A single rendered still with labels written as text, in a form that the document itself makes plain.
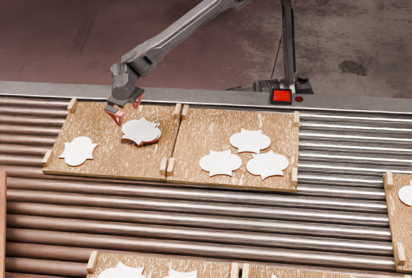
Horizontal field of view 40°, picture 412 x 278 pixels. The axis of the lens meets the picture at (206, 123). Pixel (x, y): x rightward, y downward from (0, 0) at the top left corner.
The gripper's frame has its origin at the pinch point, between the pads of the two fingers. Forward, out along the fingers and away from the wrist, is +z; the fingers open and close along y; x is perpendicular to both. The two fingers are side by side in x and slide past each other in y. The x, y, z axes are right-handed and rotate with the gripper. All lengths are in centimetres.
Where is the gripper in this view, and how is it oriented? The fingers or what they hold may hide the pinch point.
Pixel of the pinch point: (127, 115)
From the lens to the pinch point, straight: 189.6
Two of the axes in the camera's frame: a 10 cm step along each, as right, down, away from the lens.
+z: 0.3, 7.5, 6.6
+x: -8.7, -3.0, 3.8
